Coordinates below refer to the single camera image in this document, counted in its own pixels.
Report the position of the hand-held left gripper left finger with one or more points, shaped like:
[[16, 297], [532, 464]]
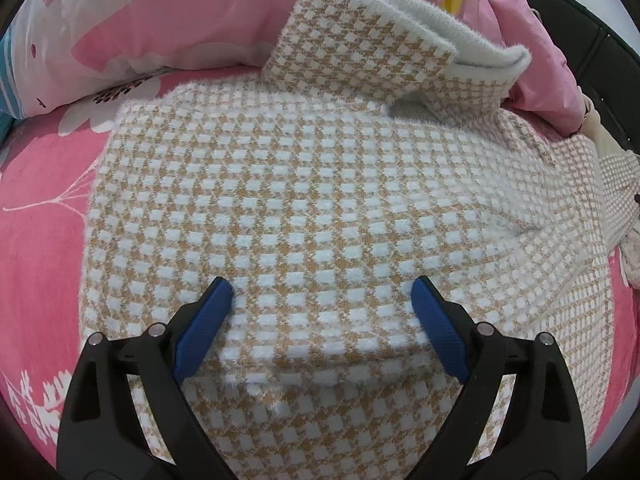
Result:
[[202, 330]]

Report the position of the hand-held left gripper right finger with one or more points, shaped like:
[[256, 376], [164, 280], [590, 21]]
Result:
[[440, 330]]

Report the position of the beige white houndstooth sweater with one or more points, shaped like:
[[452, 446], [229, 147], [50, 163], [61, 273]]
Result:
[[320, 185]]

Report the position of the pink floral bed sheet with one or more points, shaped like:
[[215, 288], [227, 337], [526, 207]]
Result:
[[40, 240]]

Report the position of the white fluffy garment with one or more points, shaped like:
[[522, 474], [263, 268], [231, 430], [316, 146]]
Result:
[[631, 260]]

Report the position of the beige cloth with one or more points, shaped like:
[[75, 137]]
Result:
[[602, 135]]

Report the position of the pink and blue printed duvet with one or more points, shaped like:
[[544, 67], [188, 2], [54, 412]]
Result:
[[175, 10]]

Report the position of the black padded headboard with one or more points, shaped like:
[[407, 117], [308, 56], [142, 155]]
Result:
[[600, 45]]

